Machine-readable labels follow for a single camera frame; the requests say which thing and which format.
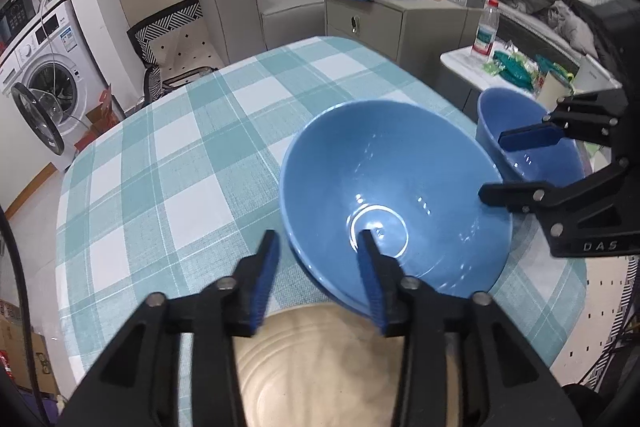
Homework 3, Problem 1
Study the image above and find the white cup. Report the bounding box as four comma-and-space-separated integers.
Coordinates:
539, 69, 573, 110

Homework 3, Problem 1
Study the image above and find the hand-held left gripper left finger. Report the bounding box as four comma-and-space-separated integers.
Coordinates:
59, 229, 281, 427

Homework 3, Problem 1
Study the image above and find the cream plate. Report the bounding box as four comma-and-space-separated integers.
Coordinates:
232, 299, 463, 427

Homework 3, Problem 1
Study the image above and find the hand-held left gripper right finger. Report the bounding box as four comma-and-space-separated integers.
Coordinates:
356, 229, 576, 427

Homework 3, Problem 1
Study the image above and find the white pegboard panel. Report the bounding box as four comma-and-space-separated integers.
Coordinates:
550, 252, 640, 388

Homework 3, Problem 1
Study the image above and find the blue bowl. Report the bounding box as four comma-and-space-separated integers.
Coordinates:
278, 99, 513, 300
476, 88, 587, 185
289, 242, 493, 325

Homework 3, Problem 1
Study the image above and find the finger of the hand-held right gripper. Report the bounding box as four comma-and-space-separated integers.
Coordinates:
498, 88, 629, 152
477, 157, 631, 229

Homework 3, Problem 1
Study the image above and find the teal plastic item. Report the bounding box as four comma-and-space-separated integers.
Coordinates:
492, 49, 538, 90

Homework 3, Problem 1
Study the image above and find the brown cardboard box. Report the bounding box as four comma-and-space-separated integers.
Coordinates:
0, 299, 58, 400

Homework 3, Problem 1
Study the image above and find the teal checked tablecloth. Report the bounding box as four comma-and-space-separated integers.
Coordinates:
56, 36, 588, 388

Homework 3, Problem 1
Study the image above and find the white marble side table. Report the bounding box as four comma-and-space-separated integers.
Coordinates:
436, 47, 623, 118

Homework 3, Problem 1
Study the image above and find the red cardboard box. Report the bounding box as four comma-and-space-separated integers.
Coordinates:
75, 84, 126, 152

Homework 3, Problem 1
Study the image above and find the black pressure cooker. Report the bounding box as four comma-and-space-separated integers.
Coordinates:
0, 0, 32, 50

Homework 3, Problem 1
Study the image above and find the black white patterned chair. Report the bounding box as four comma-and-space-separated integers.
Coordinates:
126, 0, 226, 102

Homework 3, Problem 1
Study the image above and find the white washing machine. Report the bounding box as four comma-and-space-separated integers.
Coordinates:
0, 0, 108, 172

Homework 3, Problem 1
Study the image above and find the clear plastic water bottle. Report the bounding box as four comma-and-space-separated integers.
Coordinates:
471, 0, 501, 58

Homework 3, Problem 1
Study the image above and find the beige low cabinet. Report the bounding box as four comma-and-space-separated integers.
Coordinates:
324, 0, 483, 80

